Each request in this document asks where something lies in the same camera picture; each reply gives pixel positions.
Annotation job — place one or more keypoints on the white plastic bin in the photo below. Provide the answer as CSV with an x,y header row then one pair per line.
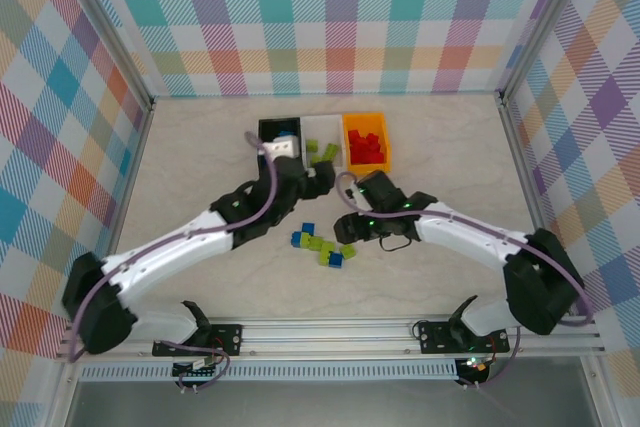
x,y
325,127

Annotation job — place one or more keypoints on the aluminium corner post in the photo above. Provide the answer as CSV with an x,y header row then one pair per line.
x,y
545,22
108,22

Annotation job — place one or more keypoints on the wide aluminium mounting rail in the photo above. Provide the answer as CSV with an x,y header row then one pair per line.
x,y
325,337

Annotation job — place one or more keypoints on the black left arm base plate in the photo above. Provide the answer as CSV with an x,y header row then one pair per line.
x,y
225,339

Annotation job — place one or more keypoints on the grey metal sheet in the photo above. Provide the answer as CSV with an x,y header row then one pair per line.
x,y
325,404

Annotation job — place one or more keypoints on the orange plastic bin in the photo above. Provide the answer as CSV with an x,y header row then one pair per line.
x,y
367,121

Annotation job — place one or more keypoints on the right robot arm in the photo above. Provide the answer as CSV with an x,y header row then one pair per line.
x,y
465,237

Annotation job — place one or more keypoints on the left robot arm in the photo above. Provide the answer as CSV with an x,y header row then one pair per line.
x,y
175,259

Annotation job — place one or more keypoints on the black plastic bin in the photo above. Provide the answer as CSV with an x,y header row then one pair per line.
x,y
267,127

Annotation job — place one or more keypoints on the aluminium side rail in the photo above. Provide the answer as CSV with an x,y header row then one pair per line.
x,y
530,177
131,167

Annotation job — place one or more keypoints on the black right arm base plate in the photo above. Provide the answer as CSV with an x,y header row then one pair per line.
x,y
435,337

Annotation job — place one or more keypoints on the green two-by-four lego brick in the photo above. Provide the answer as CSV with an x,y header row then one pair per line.
x,y
332,151

